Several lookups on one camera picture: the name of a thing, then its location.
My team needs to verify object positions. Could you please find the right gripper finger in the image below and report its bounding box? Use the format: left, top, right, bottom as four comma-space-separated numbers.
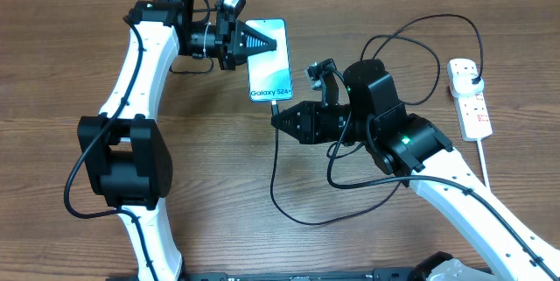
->
283, 124, 326, 144
271, 101, 322, 128

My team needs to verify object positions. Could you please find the Samsung Galaxy smartphone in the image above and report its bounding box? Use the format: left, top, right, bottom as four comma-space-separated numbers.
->
246, 18, 293, 102

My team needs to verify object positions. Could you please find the black USB charging cable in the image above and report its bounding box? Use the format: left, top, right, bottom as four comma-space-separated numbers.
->
269, 13, 485, 227

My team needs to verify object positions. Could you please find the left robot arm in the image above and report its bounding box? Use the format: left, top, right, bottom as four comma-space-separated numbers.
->
63, 0, 277, 280

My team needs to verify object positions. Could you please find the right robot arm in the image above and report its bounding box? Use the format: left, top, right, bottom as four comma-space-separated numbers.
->
271, 59, 559, 280

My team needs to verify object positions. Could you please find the white charger plug adapter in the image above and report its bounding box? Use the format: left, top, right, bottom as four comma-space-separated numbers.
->
450, 74, 485, 98

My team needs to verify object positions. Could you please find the white power strip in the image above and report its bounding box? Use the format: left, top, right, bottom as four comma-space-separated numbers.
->
446, 58, 493, 141

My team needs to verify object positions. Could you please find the white power strip cord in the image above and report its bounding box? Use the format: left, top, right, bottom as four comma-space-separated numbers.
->
475, 137, 490, 188

